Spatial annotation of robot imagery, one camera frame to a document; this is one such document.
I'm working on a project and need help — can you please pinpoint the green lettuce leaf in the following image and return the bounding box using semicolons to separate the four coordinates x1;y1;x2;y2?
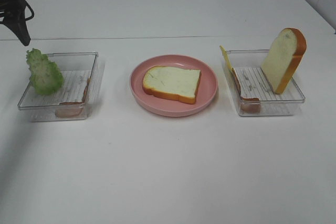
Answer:
26;48;64;95

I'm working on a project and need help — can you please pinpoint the yellow cheese slice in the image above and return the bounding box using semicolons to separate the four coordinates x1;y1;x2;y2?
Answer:
219;45;236;81

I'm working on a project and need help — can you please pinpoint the bread slice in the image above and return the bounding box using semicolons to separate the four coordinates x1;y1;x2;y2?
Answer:
261;28;307;94
142;66;201;104

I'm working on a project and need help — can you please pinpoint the pink plate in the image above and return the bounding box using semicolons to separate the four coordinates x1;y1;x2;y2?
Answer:
130;55;218;117

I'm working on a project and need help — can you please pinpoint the clear right plastic container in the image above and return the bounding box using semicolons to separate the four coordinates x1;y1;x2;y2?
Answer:
224;49;305;116

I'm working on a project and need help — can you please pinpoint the clear plastic container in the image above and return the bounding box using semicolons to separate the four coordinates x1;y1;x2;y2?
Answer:
224;49;305;116
17;52;104;122

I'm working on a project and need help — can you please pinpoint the clear left plastic container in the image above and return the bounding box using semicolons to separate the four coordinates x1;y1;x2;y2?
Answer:
17;52;104;122

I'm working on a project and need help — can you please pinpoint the upright bread slice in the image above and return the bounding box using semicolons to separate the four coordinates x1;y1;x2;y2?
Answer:
261;28;307;94

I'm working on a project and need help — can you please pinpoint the bacon strip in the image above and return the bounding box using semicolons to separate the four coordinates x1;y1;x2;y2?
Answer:
232;69;261;114
55;78;90;118

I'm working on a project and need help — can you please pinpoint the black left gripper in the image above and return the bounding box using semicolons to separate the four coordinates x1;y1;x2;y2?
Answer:
1;0;31;46

